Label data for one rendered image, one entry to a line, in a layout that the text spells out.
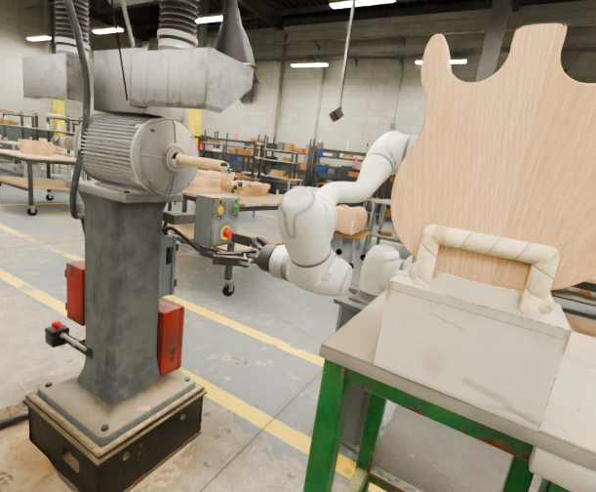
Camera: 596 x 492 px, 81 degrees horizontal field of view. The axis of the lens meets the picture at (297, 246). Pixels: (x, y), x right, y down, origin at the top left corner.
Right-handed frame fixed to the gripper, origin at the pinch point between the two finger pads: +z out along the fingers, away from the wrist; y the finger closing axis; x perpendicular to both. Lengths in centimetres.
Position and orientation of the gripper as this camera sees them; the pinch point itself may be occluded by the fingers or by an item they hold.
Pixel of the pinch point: (219, 243)
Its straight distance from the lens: 106.5
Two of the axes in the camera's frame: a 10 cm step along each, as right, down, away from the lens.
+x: 0.5, -9.3, -3.5
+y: 5.1, -2.8, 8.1
